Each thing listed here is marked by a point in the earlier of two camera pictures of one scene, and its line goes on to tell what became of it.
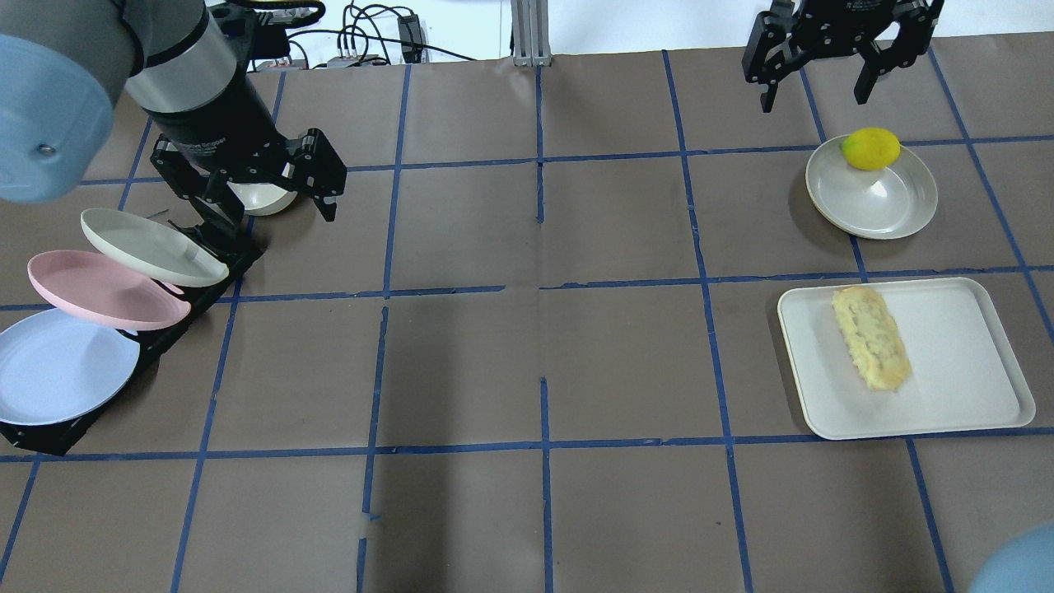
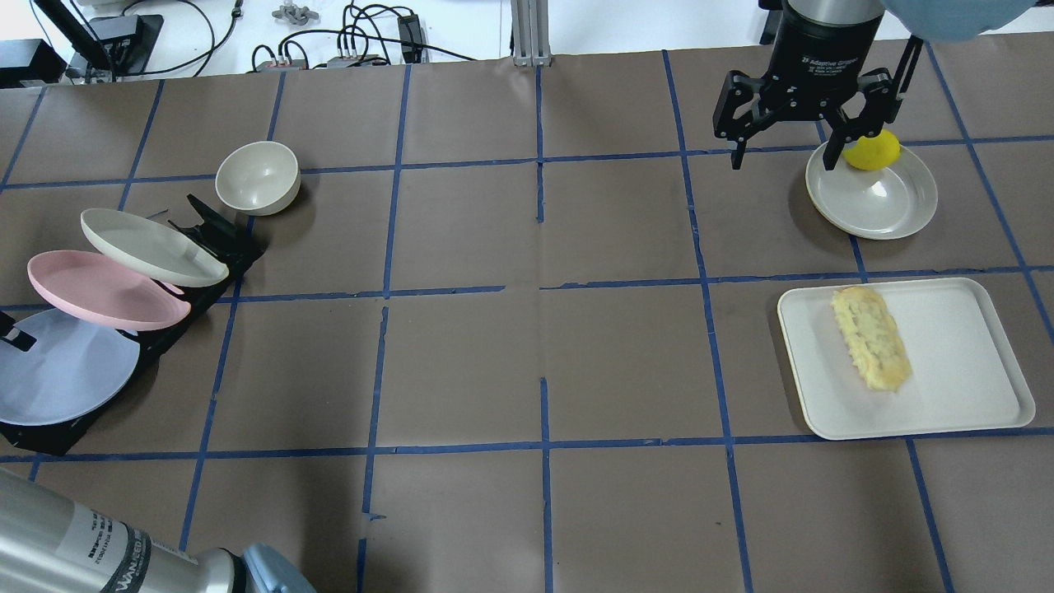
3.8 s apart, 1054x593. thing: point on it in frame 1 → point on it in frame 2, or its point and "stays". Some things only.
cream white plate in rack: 151,249 stays
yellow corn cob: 873,338 stays
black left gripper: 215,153 → 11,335
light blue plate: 57,369 stays
